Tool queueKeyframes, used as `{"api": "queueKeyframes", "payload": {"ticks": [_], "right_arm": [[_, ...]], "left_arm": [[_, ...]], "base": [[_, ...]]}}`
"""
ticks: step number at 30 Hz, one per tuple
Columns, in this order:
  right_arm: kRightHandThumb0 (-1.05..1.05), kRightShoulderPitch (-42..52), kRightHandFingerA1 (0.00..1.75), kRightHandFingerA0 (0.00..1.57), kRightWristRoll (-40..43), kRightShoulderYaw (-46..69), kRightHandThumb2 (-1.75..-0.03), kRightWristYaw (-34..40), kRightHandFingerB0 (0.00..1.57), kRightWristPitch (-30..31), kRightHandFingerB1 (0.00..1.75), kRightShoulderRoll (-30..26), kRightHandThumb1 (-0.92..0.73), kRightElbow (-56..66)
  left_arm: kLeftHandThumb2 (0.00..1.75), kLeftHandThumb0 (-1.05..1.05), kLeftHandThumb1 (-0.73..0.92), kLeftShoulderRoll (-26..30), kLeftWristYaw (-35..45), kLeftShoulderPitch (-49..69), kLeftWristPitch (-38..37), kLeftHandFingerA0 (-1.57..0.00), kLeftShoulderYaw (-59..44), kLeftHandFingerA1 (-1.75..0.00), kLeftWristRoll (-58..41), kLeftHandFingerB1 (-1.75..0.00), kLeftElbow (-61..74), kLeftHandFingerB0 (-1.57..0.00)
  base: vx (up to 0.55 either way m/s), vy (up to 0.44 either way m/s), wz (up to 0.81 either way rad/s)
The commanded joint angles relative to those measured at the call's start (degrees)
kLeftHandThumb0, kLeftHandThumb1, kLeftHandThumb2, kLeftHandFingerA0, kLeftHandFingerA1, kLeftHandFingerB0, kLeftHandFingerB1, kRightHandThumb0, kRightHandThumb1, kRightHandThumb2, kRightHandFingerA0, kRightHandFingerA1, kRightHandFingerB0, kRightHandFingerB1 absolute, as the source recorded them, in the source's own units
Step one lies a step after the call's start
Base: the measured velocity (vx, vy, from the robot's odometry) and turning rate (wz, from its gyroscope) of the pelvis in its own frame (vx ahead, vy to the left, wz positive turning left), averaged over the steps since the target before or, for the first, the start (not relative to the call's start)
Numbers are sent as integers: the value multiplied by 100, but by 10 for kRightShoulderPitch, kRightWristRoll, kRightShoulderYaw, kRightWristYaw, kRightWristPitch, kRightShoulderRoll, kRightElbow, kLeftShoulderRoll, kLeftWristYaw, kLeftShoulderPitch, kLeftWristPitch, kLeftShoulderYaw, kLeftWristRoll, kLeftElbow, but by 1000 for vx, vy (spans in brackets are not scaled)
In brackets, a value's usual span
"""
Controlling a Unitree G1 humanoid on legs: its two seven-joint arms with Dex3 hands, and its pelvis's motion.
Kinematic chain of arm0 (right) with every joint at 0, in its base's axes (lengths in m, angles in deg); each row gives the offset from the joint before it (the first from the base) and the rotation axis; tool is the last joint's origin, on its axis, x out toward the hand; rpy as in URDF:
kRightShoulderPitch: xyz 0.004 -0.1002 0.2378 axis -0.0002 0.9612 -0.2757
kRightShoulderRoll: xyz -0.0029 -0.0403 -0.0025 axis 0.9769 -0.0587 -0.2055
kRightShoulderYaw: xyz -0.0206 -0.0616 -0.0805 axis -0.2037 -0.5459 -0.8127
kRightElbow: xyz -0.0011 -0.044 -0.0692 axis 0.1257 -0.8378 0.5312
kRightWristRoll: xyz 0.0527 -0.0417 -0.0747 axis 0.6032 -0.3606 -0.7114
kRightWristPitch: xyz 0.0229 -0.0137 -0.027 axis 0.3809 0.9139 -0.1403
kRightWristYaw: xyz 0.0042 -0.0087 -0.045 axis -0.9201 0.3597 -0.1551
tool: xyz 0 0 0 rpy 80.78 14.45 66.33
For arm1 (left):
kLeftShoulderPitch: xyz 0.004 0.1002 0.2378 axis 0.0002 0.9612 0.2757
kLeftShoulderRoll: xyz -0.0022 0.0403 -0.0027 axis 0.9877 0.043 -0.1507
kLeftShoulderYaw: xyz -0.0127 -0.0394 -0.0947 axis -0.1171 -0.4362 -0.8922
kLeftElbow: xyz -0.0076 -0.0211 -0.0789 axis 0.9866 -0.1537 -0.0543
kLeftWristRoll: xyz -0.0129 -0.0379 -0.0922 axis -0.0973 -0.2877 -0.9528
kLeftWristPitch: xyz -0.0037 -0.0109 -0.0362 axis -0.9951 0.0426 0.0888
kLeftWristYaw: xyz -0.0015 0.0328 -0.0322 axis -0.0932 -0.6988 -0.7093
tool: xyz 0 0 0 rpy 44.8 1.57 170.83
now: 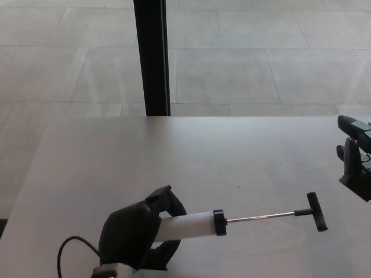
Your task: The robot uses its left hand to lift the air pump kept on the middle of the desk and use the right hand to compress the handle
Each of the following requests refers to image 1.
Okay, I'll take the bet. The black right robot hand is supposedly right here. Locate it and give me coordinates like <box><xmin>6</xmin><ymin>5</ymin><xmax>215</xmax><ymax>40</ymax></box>
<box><xmin>336</xmin><ymin>115</ymin><xmax>371</xmax><ymax>203</ymax></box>

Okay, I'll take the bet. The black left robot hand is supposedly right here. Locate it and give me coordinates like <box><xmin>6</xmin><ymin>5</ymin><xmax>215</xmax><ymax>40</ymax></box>
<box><xmin>97</xmin><ymin>185</ymin><xmax>189</xmax><ymax>272</ymax></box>

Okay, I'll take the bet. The black vertical frame post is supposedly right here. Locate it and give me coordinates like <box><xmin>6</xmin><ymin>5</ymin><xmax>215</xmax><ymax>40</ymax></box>
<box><xmin>133</xmin><ymin>0</ymin><xmax>172</xmax><ymax>117</ymax></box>

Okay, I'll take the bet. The white air pump black handle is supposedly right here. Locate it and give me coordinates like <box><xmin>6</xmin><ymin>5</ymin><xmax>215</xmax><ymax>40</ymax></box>
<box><xmin>152</xmin><ymin>192</ymin><xmax>329</xmax><ymax>243</ymax></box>

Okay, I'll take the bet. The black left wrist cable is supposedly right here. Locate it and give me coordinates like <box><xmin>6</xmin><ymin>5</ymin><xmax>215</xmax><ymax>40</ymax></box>
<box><xmin>56</xmin><ymin>235</ymin><xmax>103</xmax><ymax>278</ymax></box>

